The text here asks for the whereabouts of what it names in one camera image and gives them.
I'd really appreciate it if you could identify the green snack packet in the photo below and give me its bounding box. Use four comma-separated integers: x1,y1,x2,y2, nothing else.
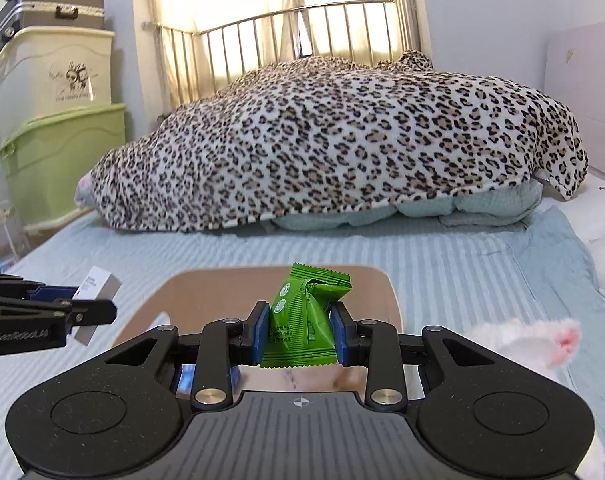
260,263,352,368

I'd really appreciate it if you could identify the white small card box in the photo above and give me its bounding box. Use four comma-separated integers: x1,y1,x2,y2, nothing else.
74,266,121,346

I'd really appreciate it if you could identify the beige plastic storage bin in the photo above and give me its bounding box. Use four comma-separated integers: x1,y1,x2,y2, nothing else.
115,264,403,393

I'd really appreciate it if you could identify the blue striped bed sheet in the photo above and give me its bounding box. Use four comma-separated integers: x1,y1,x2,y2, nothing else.
0,208,605,479

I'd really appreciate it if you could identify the green plastic storage box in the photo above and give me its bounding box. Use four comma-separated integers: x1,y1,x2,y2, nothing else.
0,104,126,228

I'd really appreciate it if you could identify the white fluffy plush toy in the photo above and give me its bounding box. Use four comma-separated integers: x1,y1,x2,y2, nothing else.
464,317,605,480

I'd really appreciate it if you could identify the light green folded quilt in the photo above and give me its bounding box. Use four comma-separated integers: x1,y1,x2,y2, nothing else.
272,179,543,232

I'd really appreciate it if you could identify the cream plastic storage box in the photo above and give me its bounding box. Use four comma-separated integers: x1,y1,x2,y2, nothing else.
0,26,115,140

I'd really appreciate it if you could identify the leopard print blanket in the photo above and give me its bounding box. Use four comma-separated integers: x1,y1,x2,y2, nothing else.
76,50,589,232

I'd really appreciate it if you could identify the white pillow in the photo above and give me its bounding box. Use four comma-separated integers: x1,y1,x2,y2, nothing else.
539,169,605,297

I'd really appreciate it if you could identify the grey metal suitcase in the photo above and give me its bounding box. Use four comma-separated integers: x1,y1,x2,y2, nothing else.
0,0,105,52

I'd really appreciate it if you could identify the cream window curtain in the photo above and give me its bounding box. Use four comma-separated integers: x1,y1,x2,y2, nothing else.
132,0,434,122

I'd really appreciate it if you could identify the pale pink headboard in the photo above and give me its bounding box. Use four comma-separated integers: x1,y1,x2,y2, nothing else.
544,22,605,174

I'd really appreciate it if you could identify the gold metal bed frame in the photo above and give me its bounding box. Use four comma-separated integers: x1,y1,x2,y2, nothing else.
142,0,424,111

